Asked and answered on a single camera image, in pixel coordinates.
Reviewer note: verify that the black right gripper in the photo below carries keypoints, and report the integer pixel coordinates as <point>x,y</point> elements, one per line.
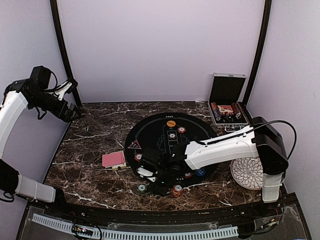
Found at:
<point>158,186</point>

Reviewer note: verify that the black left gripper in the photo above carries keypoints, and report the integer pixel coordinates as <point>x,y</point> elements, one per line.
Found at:
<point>66,117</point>

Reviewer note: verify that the red poker chip stack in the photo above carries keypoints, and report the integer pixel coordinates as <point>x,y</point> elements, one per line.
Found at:
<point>176,190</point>

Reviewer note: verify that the black poker chip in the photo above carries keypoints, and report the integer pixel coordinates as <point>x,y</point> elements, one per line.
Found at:
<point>172,136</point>

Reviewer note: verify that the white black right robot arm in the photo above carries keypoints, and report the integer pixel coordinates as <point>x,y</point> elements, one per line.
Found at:
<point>260,140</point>

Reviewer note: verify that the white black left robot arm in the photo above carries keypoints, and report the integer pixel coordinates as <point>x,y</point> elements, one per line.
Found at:
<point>27,94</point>

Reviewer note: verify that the green poker chip stack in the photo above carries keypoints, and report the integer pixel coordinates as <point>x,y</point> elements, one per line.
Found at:
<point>142,189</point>

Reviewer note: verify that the blue round blind button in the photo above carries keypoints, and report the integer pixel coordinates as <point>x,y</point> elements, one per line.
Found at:
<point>200,172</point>

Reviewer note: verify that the yellow blue card box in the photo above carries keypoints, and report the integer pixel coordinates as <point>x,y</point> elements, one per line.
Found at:
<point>119,167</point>

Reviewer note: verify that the red triangular all-in marker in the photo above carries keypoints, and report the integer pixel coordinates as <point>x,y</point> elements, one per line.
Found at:
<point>135,145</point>

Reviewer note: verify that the red-backed playing card deck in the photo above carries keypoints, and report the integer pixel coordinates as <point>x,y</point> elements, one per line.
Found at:
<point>113,159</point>

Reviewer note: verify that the round black poker mat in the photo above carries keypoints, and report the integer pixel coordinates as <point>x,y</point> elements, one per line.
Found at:
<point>153,132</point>

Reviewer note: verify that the orange round blind button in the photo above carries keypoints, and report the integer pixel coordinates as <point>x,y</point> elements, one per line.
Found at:
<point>171,123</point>

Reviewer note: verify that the floral patterned ceramic plate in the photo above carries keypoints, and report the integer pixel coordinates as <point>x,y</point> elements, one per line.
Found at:
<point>247,172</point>

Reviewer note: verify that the aluminium poker chip case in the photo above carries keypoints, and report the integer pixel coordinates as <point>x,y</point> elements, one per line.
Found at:
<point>223,102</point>

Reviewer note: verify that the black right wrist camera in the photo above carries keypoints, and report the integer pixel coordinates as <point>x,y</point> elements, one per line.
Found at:
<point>146,166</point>

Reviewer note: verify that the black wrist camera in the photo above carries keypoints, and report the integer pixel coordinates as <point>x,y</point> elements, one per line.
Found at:
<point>42,76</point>
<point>146,166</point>

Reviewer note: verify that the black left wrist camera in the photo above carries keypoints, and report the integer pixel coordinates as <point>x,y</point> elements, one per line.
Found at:
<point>42,76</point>

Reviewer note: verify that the white slotted cable duct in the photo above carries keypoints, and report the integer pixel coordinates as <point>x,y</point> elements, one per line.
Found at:
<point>121,231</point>

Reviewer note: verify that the black left frame post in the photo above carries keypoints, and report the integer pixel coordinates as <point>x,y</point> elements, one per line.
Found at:
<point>60,39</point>

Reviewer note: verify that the black frame post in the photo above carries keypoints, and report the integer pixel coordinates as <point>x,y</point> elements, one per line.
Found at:
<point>259,51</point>
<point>60,39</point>

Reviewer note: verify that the black front rail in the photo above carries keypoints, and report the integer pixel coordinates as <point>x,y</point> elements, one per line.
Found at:
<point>287,207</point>

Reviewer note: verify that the black right frame post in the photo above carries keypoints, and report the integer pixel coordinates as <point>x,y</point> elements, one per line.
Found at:
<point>259,51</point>

